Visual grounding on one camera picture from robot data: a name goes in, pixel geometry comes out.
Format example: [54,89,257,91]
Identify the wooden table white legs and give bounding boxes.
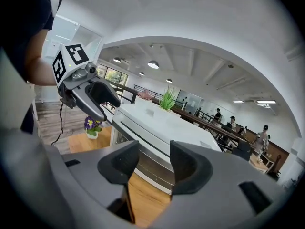
[249,151,275,174]

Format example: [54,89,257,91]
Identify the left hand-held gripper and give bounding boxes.
[51,43,121,122]

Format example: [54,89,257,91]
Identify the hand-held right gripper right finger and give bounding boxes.
[169,140,214,196]

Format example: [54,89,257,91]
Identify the thin black metal railing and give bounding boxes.
[133,84,184,104]

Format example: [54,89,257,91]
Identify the glass window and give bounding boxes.
[96,64,129,87]

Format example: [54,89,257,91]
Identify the green potted succulent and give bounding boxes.
[157,84,179,119]

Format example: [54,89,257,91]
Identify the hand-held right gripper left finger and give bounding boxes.
[97,139,141,224]

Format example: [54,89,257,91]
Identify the purple potted flowers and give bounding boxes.
[84,115,102,140]

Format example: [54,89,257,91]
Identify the navy top white collar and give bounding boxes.
[3,0,63,82]

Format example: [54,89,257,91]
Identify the person's left forearm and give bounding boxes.
[25,29,58,86]

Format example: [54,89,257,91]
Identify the glass office partition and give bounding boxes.
[44,14,103,65]

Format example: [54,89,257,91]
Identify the black cable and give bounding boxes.
[51,101,65,146]

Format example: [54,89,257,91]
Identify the pink potted succulent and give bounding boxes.
[134,88,155,107]

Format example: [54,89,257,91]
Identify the white toaster oven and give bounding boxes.
[110,103,224,195]

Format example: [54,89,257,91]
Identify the white oven door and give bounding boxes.
[111,117,176,195]

